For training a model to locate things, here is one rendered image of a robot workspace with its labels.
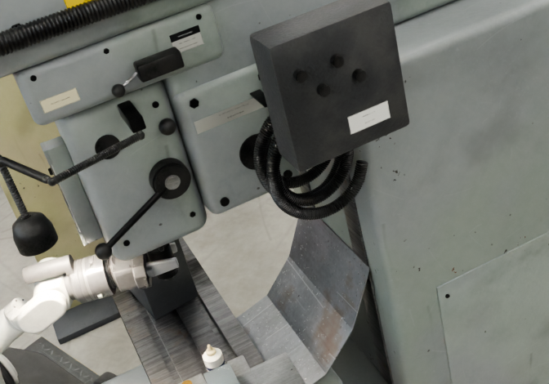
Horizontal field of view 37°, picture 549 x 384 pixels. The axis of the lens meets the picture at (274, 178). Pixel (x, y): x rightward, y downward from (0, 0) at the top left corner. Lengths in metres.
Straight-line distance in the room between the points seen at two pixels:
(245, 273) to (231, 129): 2.20
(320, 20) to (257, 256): 2.57
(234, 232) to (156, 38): 2.60
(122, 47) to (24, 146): 2.05
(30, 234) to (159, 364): 0.52
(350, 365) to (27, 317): 0.77
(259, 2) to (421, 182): 0.45
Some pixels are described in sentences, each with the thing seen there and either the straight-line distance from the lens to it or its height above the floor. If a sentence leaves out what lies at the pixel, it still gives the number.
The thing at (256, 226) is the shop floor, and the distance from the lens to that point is 3.88.
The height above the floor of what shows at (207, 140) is 1.50.
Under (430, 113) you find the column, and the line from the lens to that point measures 1.50.
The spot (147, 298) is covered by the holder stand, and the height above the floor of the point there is 1.02.
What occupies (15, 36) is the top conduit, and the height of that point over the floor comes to 1.80.
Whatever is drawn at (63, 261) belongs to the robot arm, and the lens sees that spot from 1.64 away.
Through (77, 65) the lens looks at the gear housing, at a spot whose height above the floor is 1.71.
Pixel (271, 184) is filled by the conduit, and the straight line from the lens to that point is 1.34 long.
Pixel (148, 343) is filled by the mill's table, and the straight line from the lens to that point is 1.92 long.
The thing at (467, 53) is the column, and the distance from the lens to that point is 1.50.
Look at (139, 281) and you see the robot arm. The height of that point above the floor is 1.23.
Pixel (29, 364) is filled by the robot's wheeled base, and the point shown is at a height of 0.57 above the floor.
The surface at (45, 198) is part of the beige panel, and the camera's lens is 3.47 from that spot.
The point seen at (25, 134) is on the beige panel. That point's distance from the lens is 3.35.
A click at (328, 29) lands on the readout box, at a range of 1.17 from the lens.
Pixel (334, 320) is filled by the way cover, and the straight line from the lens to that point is 1.79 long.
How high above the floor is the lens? 2.15
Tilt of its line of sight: 31 degrees down
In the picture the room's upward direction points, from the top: 15 degrees counter-clockwise
